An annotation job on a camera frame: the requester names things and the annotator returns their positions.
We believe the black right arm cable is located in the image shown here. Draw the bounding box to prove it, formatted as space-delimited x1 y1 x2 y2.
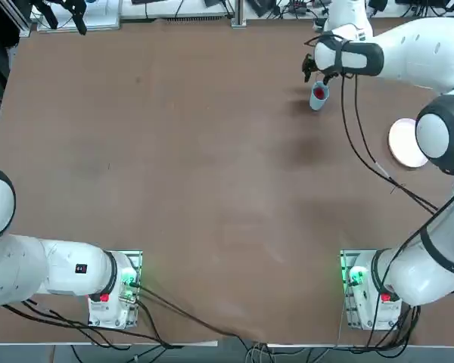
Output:
351 73 440 213
338 71 440 213

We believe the pink round plate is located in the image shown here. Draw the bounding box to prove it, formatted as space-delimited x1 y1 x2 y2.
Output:
388 117 429 168

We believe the blue plastic cup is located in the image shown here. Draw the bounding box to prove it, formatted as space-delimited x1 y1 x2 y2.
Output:
309 81 331 113

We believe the aluminium frame post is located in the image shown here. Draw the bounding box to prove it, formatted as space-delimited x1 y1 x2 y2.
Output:
231 0 247 28

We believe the black power supply brick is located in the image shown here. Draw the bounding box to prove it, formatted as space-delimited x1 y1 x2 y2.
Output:
247 0 280 18

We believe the black left base cable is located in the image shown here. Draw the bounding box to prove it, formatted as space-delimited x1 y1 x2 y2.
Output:
130 281 268 343

